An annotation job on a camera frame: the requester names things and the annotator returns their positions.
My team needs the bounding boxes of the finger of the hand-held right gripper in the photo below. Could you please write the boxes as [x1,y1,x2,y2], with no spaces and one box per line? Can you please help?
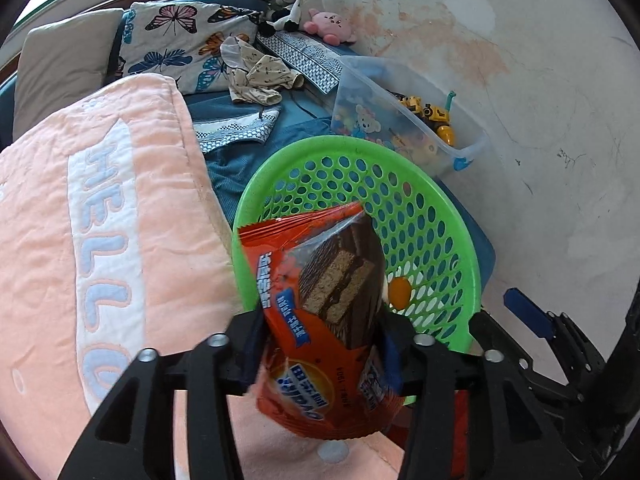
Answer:
[502,287,608,378]
[470,310,588,407]

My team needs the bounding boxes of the pink printed blanket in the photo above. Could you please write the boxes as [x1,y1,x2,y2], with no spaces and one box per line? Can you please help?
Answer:
[0,74,406,480]

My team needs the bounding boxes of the yellow toy truck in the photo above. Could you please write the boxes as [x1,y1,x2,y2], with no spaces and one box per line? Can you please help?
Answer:
[395,91,458,148]

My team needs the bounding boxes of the butterfly print pillow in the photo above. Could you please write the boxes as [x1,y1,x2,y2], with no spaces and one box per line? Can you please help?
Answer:
[107,1,271,95]

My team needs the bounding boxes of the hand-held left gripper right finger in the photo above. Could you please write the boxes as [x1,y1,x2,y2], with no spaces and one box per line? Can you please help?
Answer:
[381,316,583,480]

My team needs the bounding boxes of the beige crumpled clothes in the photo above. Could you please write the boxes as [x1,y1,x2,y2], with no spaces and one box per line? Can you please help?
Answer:
[220,36,306,107]

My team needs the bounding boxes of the clear plastic storage box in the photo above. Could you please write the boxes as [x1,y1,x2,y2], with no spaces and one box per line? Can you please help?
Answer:
[330,55,488,181]

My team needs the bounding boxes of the grey pillow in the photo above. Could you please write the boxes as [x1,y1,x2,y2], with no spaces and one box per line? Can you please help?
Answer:
[12,7,126,141]

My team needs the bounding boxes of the black white patterned cloth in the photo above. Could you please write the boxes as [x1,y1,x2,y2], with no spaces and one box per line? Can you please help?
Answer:
[192,107,283,153]
[257,30,351,96]

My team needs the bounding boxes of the small orange ball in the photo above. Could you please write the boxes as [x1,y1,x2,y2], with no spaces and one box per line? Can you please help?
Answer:
[387,276,413,309]

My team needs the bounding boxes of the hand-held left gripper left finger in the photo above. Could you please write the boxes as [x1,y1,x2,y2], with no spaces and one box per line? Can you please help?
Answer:
[59,310,269,480]

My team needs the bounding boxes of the green plastic basket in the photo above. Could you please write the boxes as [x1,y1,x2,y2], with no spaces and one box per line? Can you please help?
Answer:
[231,135,483,406]

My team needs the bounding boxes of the blue bed sheet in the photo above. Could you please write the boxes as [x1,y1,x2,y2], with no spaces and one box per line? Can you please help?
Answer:
[107,0,498,311]

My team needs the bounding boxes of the pink round plush toy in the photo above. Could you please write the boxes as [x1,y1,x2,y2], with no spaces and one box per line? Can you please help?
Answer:
[302,8,358,45]

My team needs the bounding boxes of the orange snack packet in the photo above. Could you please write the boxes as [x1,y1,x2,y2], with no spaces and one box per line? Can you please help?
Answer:
[236,201,416,442]

